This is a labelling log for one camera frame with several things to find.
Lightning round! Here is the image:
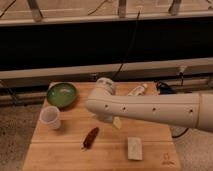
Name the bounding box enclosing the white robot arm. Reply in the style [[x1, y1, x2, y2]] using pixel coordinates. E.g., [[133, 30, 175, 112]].
[[85, 77, 213, 132]]

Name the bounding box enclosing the black power cable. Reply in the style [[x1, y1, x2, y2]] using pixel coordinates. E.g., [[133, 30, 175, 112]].
[[110, 10, 141, 81]]

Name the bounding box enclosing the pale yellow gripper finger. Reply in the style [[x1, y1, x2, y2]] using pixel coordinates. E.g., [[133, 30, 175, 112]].
[[113, 117, 122, 129]]

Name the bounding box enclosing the white sponge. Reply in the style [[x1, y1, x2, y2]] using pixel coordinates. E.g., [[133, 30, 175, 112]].
[[128, 137, 143, 161]]

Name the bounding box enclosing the translucent plastic cup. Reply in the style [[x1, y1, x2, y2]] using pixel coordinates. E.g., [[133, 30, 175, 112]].
[[39, 106, 61, 130]]

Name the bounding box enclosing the white plastic bottle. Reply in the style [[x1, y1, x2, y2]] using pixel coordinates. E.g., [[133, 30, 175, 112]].
[[128, 84, 148, 96]]

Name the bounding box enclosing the dark red pepper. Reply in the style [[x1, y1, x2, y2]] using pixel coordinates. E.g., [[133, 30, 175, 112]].
[[82, 127, 99, 149]]

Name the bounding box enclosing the black floor cable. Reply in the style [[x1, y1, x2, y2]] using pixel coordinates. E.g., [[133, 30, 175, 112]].
[[171, 127, 190, 139]]

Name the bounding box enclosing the wooden board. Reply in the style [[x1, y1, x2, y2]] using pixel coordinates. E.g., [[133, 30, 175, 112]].
[[23, 82, 181, 171]]

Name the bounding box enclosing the green bowl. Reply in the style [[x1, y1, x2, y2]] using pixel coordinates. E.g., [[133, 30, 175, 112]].
[[46, 82, 78, 108]]

